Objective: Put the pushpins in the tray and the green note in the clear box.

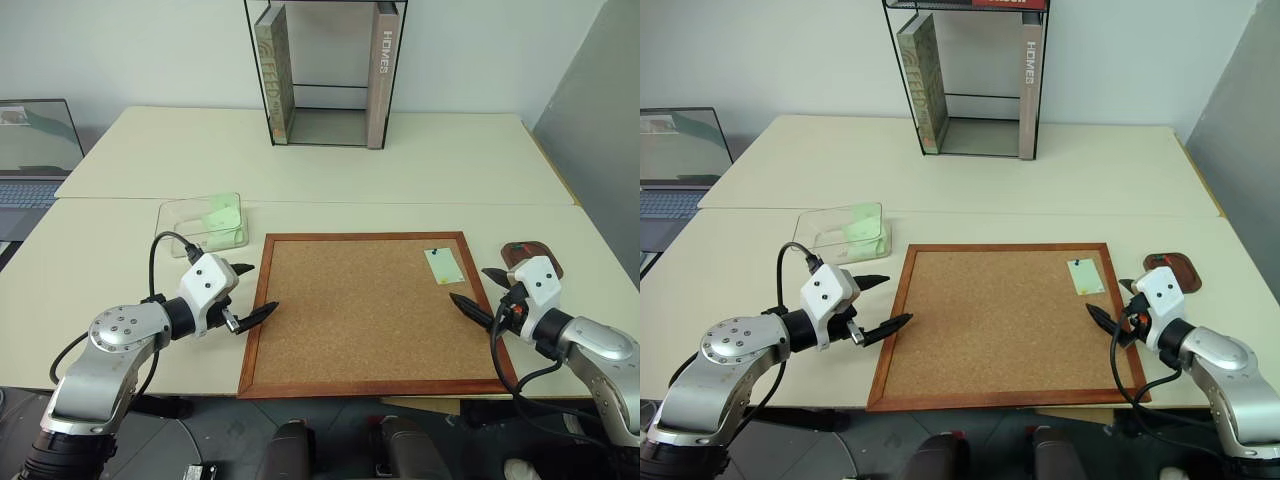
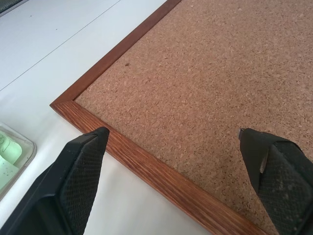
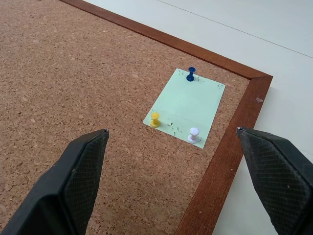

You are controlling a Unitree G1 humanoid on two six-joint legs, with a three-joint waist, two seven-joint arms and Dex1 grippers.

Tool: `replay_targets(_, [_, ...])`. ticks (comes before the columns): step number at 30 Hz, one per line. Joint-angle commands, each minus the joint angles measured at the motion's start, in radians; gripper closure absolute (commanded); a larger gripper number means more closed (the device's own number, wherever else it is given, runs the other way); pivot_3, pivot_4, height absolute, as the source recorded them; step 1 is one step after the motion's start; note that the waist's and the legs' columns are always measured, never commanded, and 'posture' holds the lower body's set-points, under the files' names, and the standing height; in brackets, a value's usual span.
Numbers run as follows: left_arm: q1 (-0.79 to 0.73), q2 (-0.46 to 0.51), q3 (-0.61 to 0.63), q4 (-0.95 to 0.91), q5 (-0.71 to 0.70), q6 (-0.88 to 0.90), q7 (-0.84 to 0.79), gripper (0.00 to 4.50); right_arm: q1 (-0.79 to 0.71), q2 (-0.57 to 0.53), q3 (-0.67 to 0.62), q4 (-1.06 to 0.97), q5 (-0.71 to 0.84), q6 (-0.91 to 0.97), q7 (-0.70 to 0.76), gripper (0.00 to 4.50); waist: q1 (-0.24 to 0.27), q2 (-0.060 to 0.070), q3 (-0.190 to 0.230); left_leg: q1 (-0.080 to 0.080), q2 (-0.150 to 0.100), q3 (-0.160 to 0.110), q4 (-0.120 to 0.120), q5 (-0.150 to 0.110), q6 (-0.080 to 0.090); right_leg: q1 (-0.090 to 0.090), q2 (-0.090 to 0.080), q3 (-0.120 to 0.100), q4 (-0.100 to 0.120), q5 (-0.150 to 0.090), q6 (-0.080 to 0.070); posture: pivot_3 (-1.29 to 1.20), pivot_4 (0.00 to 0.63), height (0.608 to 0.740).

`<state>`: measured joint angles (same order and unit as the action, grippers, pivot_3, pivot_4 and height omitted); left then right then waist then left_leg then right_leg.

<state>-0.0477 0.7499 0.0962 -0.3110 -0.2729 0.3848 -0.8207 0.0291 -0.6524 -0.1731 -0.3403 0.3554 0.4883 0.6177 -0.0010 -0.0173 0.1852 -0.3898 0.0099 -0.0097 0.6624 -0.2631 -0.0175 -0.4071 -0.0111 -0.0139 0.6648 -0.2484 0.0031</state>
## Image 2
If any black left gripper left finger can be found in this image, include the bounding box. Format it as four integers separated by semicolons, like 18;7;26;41
0;126;110;235

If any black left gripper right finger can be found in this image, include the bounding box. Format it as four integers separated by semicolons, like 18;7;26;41
237;127;313;235

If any light green paper roll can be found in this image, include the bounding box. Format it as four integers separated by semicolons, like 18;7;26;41
0;131;22;190

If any wood-framed cork board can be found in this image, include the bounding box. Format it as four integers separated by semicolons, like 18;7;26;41
49;0;313;235

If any clear plastic tray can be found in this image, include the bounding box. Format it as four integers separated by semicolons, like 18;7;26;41
0;122;37;201

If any dark mesh object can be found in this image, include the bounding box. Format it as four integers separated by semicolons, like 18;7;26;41
0;0;22;14

